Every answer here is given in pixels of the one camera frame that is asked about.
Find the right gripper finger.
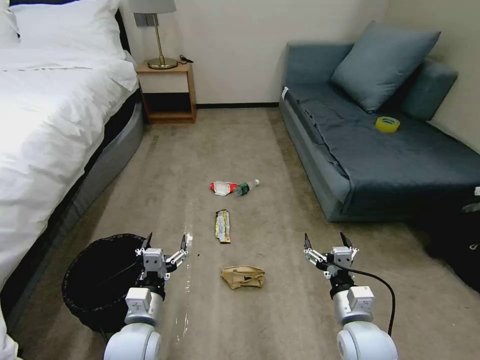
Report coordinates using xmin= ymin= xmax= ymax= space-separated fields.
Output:
xmin=339 ymin=232 xmax=361 ymax=260
xmin=303 ymin=232 xmax=328 ymax=269

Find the brass table lamp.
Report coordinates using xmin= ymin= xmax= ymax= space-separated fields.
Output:
xmin=121 ymin=0 xmax=179 ymax=71

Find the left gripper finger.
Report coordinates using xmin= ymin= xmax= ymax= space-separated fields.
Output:
xmin=164 ymin=233 xmax=190 ymax=269
xmin=135 ymin=232 xmax=154 ymax=260

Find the black robot wrist cable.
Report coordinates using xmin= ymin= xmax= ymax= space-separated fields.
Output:
xmin=326 ymin=262 xmax=397 ymax=337

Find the blue-grey sofa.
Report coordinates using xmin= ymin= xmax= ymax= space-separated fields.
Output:
xmin=277 ymin=40 xmax=480 ymax=223

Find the black bag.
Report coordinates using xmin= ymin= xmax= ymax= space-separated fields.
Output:
xmin=410 ymin=202 xmax=480 ymax=294

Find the red and white wrapper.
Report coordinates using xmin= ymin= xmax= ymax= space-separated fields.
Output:
xmin=209 ymin=180 xmax=238 ymax=197

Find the black round trash bin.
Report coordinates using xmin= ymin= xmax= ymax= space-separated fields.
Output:
xmin=61 ymin=232 xmax=152 ymax=333

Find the white bed duvet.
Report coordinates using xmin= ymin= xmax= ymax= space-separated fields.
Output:
xmin=0 ymin=37 xmax=141 ymax=290

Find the blue bolster cushion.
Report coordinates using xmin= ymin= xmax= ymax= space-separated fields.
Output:
xmin=398 ymin=59 xmax=460 ymax=122

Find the white pillow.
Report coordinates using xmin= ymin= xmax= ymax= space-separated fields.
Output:
xmin=0 ymin=0 xmax=127 ymax=62

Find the crushed green plastic bottle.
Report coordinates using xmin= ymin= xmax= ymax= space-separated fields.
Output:
xmin=234 ymin=178 xmax=261 ymax=198

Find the dark blue sofa cover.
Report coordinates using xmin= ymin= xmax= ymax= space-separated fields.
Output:
xmin=295 ymin=89 xmax=480 ymax=218

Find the grey bed base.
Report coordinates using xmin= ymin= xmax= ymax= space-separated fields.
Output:
xmin=0 ymin=7 xmax=146 ymax=332

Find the large blue square cushion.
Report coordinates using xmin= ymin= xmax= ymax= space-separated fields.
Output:
xmin=330 ymin=20 xmax=442 ymax=115

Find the wooden nightstand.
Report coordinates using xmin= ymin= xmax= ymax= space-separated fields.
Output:
xmin=135 ymin=61 xmax=198 ymax=125

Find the yellow snack wrapper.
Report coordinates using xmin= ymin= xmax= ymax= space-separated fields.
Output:
xmin=214 ymin=209 xmax=233 ymax=246

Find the crumpled brown paper bag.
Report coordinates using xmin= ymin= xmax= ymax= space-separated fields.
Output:
xmin=220 ymin=264 xmax=266 ymax=291

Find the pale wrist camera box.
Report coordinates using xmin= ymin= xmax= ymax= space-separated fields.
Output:
xmin=143 ymin=247 xmax=165 ymax=271
xmin=331 ymin=245 xmax=354 ymax=268

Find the yellow tape roll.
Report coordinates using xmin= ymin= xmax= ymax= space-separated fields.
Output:
xmin=375 ymin=115 xmax=401 ymax=134

